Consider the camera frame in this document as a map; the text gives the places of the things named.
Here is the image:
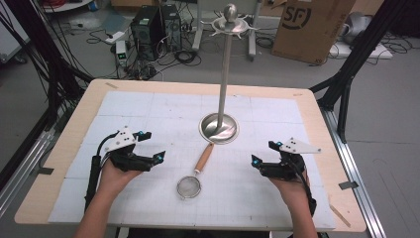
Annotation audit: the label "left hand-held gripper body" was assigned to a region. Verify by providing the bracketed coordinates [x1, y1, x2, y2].
[104, 126, 155, 174]

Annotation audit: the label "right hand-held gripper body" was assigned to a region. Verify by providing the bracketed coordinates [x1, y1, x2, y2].
[259, 137, 322, 182]

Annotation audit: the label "wooden handled mesh strainer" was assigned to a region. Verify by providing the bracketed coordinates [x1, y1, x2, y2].
[175, 142, 216, 200]

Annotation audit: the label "steel utensil rack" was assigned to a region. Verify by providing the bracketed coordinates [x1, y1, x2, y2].
[198, 3, 260, 146]

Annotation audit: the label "person's left hand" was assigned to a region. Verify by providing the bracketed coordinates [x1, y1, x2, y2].
[98, 161, 144, 201]

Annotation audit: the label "person's right hand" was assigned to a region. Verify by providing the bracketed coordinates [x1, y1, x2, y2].
[267, 171, 312, 211]

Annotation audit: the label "white grid mat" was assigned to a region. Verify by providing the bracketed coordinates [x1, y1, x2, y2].
[48, 90, 337, 232]

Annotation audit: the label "thin wooden stick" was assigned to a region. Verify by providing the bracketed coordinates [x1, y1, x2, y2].
[329, 203, 352, 229]

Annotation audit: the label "small white device green light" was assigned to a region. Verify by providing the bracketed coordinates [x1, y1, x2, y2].
[114, 40, 129, 67]

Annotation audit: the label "large black computer tower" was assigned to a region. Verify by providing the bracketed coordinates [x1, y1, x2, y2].
[130, 5, 166, 62]

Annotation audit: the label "white power strip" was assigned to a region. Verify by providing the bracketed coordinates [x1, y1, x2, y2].
[104, 30, 126, 46]

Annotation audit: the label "brown cardboard box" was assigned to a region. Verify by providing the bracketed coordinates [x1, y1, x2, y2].
[270, 0, 358, 65]

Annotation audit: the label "slim black computer tower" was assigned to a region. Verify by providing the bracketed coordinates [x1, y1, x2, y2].
[160, 3, 182, 53]

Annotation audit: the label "white metal stand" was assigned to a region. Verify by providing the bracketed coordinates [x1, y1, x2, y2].
[192, 0, 263, 62]

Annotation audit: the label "flat white board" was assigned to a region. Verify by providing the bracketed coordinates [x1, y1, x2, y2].
[329, 41, 394, 60]

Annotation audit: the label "grey round device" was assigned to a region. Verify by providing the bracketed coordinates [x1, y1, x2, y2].
[342, 11, 373, 45]

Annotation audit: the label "round white table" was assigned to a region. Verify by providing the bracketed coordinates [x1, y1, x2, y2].
[42, 0, 94, 14]

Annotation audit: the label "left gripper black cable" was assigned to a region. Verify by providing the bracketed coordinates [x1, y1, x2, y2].
[84, 131, 120, 213]

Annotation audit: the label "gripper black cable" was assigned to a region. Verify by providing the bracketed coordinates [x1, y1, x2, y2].
[84, 131, 120, 213]
[290, 158, 319, 216]

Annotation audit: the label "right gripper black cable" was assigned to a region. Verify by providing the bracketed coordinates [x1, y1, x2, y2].
[290, 158, 319, 216]

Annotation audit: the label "aluminium rail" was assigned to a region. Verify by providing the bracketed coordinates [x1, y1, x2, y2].
[0, 128, 57, 217]
[320, 108, 387, 238]

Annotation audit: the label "black cables on floor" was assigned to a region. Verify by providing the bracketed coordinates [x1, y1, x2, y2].
[86, 19, 203, 80]

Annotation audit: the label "black frame with cable bundle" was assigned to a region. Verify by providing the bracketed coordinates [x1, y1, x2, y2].
[0, 0, 95, 133]

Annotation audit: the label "black metal frame stand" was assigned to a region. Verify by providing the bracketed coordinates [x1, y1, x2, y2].
[309, 0, 412, 144]

